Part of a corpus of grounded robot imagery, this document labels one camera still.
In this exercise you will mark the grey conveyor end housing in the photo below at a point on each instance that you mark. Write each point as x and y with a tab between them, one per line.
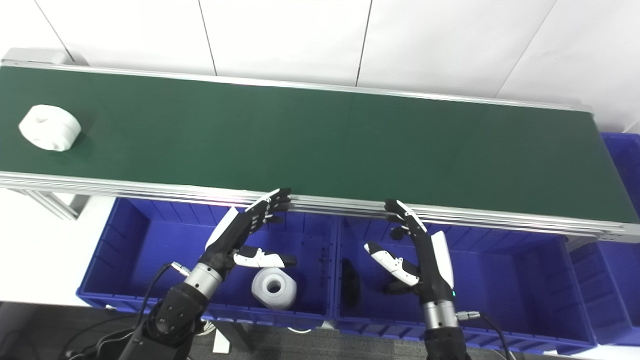
35	55

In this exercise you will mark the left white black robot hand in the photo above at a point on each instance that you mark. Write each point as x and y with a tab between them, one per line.
235	235

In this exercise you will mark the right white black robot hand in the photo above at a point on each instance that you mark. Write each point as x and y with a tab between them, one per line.
432	270

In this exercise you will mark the aluminium conveyor leg frame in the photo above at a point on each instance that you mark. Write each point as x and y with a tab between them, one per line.
52	204

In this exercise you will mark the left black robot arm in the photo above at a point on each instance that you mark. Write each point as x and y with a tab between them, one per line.
172	315

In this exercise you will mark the white round plastic part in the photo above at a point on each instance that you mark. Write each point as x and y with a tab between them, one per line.
275	289
50	128

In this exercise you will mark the green conveyor belt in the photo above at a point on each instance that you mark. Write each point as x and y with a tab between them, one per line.
320	140

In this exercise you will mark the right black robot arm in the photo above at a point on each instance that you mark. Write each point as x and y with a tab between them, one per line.
442	330

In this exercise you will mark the blue plastic bin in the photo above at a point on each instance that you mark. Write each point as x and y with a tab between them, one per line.
150	260
622	270
510	285

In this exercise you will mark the black plastic part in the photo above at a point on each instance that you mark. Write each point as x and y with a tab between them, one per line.
350	282

